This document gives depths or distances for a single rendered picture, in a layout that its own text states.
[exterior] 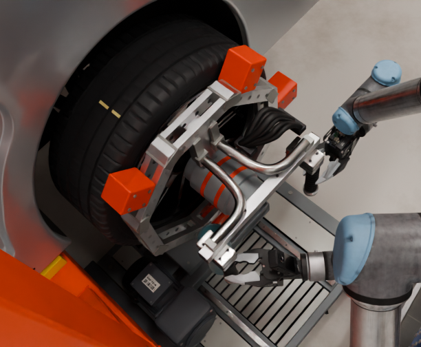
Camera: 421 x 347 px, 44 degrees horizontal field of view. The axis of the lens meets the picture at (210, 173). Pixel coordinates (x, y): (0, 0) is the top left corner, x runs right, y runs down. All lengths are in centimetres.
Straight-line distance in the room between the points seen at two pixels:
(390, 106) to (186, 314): 97
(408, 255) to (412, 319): 116
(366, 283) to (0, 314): 59
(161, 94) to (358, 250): 59
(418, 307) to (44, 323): 164
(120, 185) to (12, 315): 71
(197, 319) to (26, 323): 129
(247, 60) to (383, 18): 173
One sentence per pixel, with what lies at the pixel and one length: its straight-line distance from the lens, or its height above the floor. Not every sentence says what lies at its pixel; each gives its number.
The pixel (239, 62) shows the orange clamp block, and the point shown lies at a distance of 127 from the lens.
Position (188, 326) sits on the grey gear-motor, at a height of 40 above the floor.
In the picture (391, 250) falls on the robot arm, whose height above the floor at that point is 134.
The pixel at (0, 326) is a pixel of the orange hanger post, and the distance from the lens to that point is 52.
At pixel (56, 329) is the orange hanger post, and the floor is 161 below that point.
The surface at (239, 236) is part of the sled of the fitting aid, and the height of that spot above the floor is 17.
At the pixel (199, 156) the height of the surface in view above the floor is 102.
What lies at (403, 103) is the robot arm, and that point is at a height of 116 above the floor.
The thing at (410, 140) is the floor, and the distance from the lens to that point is 254.
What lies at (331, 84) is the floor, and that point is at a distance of 264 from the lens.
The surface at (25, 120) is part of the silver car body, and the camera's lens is 116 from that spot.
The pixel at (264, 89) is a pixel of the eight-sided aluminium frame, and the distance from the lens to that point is 139.
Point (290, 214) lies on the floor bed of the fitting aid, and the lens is 223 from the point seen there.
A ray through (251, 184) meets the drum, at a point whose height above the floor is 91.
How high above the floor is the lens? 216
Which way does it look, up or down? 64 degrees down
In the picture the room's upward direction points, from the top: 16 degrees counter-clockwise
